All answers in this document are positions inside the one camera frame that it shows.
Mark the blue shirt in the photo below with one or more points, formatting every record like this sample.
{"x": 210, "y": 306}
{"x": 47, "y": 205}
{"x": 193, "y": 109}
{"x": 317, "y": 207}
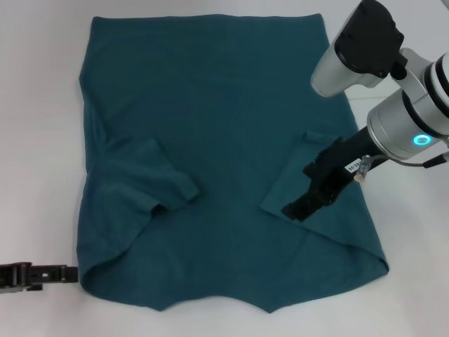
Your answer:
{"x": 210, "y": 123}

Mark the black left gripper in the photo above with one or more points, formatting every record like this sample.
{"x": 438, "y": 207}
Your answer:
{"x": 14, "y": 277}

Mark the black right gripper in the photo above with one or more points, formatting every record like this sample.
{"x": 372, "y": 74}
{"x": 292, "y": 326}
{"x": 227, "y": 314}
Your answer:
{"x": 345, "y": 161}

